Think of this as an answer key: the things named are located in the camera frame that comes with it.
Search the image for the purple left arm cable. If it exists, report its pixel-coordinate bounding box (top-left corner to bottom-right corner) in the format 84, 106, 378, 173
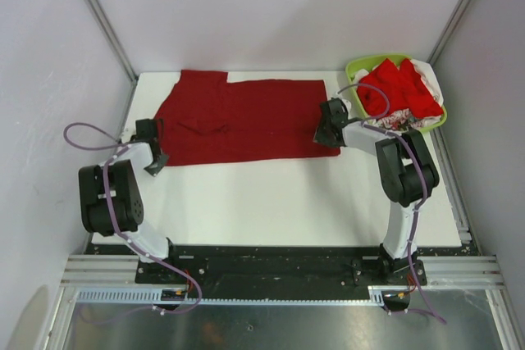
65, 121, 204, 318

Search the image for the green plastic basket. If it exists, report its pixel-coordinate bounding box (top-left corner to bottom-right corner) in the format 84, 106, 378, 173
345, 52, 449, 137

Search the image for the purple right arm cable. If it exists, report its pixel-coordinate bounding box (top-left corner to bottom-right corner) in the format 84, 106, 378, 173
336, 82, 448, 325

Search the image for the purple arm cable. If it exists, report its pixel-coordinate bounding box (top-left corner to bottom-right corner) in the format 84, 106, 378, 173
336, 82, 448, 325
65, 121, 204, 318

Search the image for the bright red shirt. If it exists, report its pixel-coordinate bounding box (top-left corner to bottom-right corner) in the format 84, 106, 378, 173
357, 58, 444, 119

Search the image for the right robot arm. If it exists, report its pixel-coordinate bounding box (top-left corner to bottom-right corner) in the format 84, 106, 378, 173
313, 98, 440, 285

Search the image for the corner aluminium post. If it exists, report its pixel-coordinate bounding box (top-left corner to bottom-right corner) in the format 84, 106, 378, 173
427, 0, 474, 65
61, 0, 138, 82

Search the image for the white floral shirt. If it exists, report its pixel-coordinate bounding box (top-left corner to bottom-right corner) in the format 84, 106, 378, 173
353, 58, 446, 131

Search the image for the dark red t-shirt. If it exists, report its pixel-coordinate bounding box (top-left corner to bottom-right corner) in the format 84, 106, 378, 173
155, 70, 340, 166

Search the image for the left corner aluminium post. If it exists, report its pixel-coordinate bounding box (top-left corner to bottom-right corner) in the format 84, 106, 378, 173
61, 0, 138, 82

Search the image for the right corner aluminium post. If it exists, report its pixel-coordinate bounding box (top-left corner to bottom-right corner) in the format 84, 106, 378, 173
427, 0, 474, 65

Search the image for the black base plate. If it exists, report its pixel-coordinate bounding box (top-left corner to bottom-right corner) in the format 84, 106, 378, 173
134, 244, 428, 301

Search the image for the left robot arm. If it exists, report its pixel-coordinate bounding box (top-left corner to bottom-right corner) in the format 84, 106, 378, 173
78, 119, 181, 284

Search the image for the grey slotted cable duct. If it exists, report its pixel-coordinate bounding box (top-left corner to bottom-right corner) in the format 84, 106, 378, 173
75, 286, 400, 307

